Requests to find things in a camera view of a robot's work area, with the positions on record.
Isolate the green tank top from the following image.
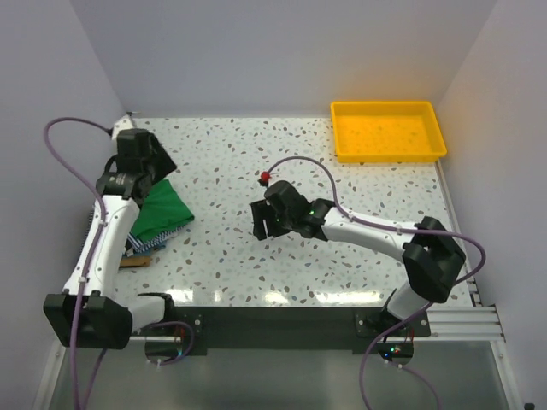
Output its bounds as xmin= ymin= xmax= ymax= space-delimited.
xmin=131 ymin=179 xmax=195 ymax=242

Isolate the blue white striped tank top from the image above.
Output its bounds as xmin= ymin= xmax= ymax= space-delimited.
xmin=125 ymin=226 xmax=183 ymax=251

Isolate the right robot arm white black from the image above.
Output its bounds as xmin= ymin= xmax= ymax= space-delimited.
xmin=250 ymin=180 xmax=466 ymax=336

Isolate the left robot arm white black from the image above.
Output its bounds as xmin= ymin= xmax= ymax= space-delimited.
xmin=44 ymin=128 xmax=177 ymax=349

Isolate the black white thin-striped tank top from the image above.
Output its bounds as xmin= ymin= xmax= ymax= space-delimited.
xmin=80 ymin=209 xmax=94 ymax=254

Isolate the light blue folded tank top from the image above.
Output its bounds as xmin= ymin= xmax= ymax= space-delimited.
xmin=122 ymin=241 xmax=167 ymax=258

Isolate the tan folded tank top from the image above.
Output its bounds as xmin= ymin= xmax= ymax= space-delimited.
xmin=120 ymin=255 xmax=152 ymax=268

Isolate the yellow plastic tray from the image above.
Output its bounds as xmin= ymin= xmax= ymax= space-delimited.
xmin=330 ymin=101 xmax=447 ymax=163

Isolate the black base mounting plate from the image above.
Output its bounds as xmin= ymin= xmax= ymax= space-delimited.
xmin=126 ymin=305 xmax=432 ymax=357

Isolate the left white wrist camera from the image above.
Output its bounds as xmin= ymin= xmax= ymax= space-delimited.
xmin=111 ymin=115 xmax=135 ymax=139

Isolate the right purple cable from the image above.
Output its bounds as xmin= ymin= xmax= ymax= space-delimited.
xmin=267 ymin=157 xmax=487 ymax=410

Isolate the purple cable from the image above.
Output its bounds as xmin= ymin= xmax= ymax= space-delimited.
xmin=43 ymin=117 xmax=116 ymax=410
xmin=267 ymin=157 xmax=487 ymax=410

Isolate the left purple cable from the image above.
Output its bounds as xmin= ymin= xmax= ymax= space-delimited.
xmin=43 ymin=117 xmax=116 ymax=410

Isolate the aluminium frame rail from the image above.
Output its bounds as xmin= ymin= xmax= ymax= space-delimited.
xmin=427 ymin=307 xmax=505 ymax=342

